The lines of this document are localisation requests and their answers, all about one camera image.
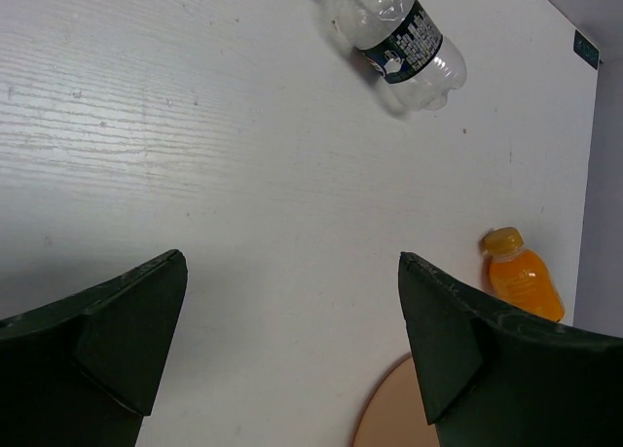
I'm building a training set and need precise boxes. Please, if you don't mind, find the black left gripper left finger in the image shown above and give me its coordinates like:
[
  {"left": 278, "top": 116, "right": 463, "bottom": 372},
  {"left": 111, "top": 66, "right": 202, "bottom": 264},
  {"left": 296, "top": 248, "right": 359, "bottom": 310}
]
[{"left": 1, "top": 250, "right": 187, "bottom": 446}]

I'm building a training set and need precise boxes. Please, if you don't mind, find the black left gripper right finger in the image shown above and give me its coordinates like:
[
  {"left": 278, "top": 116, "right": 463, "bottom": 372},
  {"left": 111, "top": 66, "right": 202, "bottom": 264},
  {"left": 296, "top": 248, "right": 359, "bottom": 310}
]
[{"left": 398, "top": 252, "right": 622, "bottom": 446}]

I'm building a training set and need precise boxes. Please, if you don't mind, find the small orange bottle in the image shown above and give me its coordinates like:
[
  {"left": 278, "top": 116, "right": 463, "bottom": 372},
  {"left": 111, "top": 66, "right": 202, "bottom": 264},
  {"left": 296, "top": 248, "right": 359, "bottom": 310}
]
[{"left": 482, "top": 227, "right": 566, "bottom": 322}]

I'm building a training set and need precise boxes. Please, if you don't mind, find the orange bin grey rim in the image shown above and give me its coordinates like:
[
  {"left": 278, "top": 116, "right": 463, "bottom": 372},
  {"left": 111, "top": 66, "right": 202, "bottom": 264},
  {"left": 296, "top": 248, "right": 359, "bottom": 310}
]
[{"left": 350, "top": 355, "right": 439, "bottom": 447}]

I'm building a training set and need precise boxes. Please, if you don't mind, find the right blue corner sticker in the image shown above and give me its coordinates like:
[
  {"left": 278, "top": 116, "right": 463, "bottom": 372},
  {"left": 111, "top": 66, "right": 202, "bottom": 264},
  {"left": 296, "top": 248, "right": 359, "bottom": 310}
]
[{"left": 573, "top": 29, "right": 601, "bottom": 70}]

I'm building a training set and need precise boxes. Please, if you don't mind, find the clear bottle black label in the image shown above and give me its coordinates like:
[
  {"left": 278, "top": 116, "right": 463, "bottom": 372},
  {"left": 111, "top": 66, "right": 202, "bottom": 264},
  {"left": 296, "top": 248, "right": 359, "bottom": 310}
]
[{"left": 313, "top": 0, "right": 467, "bottom": 114}]

